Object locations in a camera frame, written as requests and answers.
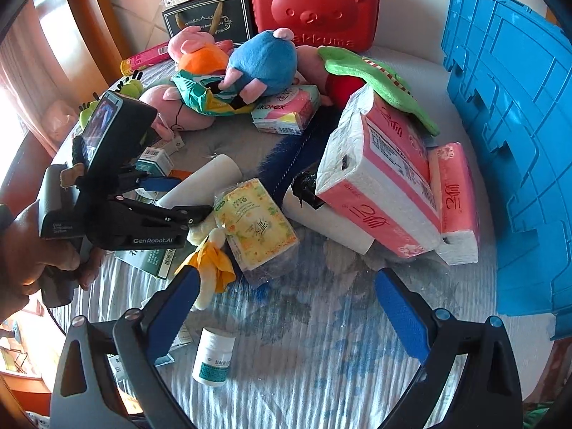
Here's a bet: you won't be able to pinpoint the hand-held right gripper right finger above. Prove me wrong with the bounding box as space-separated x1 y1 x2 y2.
374 268 524 429

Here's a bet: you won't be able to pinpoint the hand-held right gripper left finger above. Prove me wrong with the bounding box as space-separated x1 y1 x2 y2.
50 267 202 429

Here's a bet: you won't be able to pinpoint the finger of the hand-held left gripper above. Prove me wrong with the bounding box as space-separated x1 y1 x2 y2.
117 167 182 198
120 197 213 234

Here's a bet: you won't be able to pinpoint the teal white medicine box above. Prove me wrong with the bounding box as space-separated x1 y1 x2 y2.
134 146 175 176

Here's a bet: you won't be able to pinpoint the white paper roll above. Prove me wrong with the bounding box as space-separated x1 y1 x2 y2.
156 154 242 211
281 187 376 254

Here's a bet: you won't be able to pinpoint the blue plastic crate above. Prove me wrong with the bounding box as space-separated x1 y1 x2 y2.
440 0 572 341

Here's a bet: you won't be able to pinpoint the person's left hand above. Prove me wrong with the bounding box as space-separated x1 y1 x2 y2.
0 201 106 322

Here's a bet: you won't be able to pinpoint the green white box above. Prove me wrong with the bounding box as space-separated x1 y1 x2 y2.
113 240 191 281

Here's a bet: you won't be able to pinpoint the cream plush yellow cloth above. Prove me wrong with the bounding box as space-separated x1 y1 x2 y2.
173 214 237 312

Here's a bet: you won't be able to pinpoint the white medicine bottle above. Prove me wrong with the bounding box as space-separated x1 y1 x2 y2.
192 326 236 388

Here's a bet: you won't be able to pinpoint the green frog plush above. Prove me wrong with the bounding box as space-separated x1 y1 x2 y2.
79 77 146 128

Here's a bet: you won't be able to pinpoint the pink pig plush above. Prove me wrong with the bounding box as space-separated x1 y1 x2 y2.
138 84 216 139

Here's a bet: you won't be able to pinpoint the yellow tissue pack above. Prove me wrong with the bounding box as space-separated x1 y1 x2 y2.
213 177 299 287

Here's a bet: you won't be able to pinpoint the white medicine boxes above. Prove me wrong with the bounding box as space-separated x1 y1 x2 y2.
105 322 192 396

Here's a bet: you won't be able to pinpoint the pink red tube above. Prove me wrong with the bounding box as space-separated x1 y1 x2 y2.
120 46 173 78

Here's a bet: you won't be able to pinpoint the pig plush orange dress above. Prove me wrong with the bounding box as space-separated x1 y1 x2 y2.
167 26 236 78

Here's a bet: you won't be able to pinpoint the small pink tissue pack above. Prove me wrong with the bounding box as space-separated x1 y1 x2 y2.
428 142 482 266

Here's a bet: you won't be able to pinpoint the blue duster brush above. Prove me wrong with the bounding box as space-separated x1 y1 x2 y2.
258 106 346 208

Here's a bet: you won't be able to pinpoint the black bag roll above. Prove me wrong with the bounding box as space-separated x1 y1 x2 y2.
290 171 330 212

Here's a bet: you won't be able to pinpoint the large pink tissue pack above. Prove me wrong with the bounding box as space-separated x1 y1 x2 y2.
315 83 444 258

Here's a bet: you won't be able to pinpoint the pink sanitary pad pack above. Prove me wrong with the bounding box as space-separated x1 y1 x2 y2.
251 85 322 137

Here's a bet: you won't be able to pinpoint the black gift bag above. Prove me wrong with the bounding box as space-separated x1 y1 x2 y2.
161 0 256 44

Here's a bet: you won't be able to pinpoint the pig plush blue shirt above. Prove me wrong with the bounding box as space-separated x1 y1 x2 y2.
218 28 299 104

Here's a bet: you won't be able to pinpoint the pig plush red dress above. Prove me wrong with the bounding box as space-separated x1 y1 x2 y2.
292 46 365 108

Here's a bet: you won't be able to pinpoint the red bear case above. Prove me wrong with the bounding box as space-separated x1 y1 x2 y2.
251 0 381 53

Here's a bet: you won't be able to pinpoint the green plush toy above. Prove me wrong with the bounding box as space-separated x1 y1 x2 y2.
318 47 441 137

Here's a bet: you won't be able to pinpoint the wooden furniture frame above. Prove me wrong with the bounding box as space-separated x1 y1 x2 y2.
0 0 148 251

